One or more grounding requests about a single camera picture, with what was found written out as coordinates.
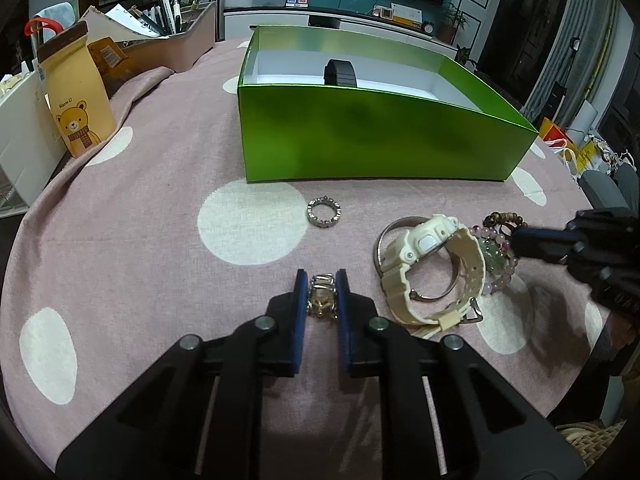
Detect yellow shopping bag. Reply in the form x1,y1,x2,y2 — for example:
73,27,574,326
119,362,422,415
537,117,601,176

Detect pink desk organiser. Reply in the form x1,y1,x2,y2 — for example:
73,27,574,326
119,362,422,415
122,0,219,75

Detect pink bead bracelet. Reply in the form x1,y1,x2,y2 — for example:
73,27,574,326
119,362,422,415
470,225,512,247

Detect desk calendar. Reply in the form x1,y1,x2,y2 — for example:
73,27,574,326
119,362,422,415
391,3,422,26

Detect tall potted plant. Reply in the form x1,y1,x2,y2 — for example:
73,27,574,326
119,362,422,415
440,2,471,45

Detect white storage box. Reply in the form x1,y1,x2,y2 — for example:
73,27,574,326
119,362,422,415
0,77,68,213

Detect silver bangle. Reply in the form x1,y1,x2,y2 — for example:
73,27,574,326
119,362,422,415
373,216,463,303

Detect orange snack packet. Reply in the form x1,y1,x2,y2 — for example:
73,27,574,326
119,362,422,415
87,36,133,96

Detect cream digital watch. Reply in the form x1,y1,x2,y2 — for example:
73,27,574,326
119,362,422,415
379,214,488,332

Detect wicker basket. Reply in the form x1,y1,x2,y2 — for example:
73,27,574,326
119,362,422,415
555,420,626,466

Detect black wrist watch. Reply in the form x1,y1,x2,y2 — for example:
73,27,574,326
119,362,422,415
323,59,354,88

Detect bead bracelet with green pendant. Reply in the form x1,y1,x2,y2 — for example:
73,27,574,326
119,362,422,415
475,239,523,297

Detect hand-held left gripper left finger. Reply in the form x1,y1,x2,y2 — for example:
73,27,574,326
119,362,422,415
55,269,308,480

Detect yellow bear print pouch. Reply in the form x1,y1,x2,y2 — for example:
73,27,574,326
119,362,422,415
37,21,118,159

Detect white television cabinet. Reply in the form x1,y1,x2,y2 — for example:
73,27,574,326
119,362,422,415
223,6,460,58

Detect green cardboard box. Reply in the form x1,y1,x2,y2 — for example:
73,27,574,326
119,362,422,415
237,25,540,183

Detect red handle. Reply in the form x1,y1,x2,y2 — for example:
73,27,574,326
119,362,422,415
25,16,63,38

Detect pink polka dot tablecloth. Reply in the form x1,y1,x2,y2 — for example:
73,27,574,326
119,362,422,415
0,37,623,480

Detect white paper sheets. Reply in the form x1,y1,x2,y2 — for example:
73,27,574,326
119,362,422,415
80,4,166,43

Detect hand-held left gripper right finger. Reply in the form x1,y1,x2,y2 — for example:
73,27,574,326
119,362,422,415
335,269,587,480

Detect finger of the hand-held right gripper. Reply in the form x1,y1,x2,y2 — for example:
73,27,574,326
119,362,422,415
510,226,577,264

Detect brown bead bracelet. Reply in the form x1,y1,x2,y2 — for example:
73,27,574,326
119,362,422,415
482,211,528,233

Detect silver studded ring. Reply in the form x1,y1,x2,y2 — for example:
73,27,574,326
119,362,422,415
306,197,343,229

